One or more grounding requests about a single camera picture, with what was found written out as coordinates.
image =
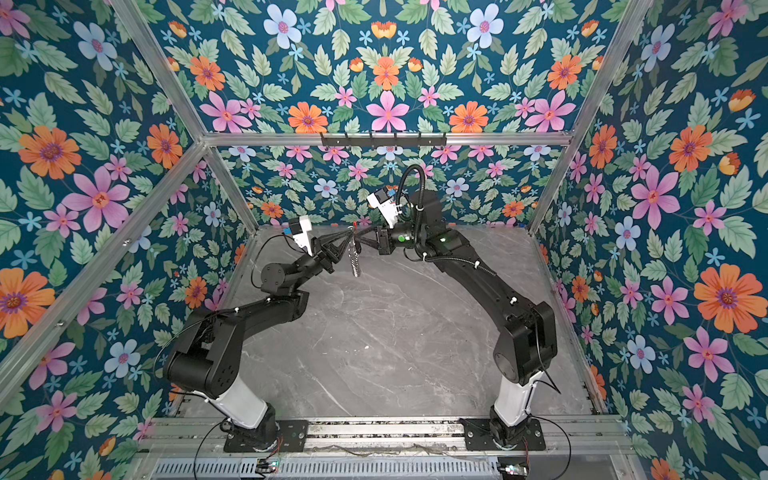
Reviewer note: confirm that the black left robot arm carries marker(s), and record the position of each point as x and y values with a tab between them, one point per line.
205	357

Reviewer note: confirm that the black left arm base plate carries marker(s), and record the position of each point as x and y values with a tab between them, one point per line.
270	436

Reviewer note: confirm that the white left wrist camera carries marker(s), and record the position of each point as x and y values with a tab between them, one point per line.
300	232

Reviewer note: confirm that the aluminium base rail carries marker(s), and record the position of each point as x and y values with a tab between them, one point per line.
454	436

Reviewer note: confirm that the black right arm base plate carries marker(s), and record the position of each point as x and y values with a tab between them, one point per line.
493	435

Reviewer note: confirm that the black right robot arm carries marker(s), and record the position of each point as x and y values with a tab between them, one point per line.
527	341

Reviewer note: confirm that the aluminium corner post right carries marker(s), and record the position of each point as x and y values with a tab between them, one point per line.
629	25

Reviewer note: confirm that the aluminium horizontal back bar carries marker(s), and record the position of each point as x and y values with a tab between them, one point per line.
285	140

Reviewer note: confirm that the aluminium corner post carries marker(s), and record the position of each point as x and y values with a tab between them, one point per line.
140	32
629	25

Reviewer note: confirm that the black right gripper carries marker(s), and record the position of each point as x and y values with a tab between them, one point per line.
384	239

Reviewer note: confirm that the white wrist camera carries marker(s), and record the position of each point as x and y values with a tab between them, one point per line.
386	205
300	232

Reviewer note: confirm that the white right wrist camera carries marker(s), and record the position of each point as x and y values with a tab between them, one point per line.
386	205

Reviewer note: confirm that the white perforated cable tray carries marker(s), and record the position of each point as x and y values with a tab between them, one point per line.
329	468

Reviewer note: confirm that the aluminium left side bar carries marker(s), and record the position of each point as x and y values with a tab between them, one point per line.
22	360

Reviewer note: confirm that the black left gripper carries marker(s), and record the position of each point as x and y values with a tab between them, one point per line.
326	258

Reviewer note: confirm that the aluminium corner post left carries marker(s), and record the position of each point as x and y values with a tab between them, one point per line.
140	32

